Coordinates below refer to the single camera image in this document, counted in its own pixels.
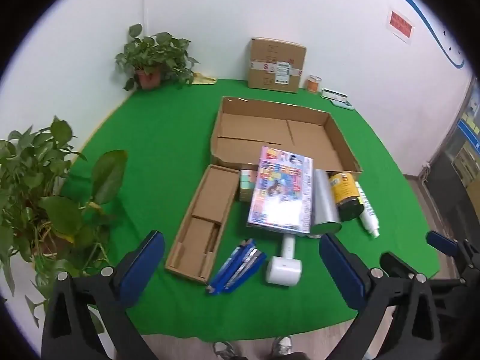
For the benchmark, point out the colourful comic book packet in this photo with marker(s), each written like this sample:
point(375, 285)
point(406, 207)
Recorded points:
point(279, 191)

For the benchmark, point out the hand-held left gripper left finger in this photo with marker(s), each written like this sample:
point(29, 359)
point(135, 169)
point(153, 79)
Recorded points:
point(144, 266)

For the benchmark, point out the small potted plant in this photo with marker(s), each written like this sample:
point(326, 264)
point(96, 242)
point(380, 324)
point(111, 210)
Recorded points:
point(157, 50)

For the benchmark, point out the yellow label glass jar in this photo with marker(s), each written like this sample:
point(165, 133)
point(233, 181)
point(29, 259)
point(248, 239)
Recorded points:
point(343, 191)

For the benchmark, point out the large cardboard box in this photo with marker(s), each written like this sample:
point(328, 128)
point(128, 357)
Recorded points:
point(262, 127)

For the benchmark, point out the green table cloth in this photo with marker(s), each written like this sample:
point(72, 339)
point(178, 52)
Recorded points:
point(157, 150)

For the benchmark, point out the glass door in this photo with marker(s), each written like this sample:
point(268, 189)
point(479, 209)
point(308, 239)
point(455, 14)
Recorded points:
point(457, 165)

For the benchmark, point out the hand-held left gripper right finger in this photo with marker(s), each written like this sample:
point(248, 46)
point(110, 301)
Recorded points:
point(343, 270)

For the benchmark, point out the red wall sign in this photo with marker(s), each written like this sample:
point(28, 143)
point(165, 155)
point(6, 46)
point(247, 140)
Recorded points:
point(400, 24)

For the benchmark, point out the small white green box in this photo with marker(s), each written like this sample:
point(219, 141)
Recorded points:
point(337, 97)

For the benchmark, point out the blue stapler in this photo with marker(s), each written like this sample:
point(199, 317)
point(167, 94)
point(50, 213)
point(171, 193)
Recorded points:
point(236, 266)

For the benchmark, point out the grey sneaker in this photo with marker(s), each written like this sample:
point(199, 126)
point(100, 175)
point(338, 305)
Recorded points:
point(224, 350)
point(282, 347)

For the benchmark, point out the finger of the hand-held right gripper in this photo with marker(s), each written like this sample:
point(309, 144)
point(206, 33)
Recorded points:
point(442, 242)
point(397, 264)

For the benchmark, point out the pastel puzzle cube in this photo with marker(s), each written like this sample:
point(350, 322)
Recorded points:
point(247, 185)

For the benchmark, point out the yellow cloth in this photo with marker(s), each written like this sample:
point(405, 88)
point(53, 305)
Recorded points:
point(204, 78)

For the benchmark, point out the narrow cardboard box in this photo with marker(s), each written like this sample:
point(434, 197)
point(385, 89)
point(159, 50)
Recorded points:
point(217, 187)

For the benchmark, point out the small orange jar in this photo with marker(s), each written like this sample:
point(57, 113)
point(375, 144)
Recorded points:
point(313, 84)

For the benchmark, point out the white mini hair dryer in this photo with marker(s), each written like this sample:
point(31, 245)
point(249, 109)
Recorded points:
point(283, 270)

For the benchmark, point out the silver metal cylinder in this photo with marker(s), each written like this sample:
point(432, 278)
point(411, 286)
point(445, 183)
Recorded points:
point(324, 202)

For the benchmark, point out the sealed cardboard box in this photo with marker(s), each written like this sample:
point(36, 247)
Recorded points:
point(273, 80)

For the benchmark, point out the white spray bottle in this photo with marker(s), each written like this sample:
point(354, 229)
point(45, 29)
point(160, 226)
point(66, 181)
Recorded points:
point(369, 217)

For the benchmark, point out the large leafy potted plant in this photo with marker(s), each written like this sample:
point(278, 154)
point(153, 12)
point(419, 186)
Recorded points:
point(33, 165)

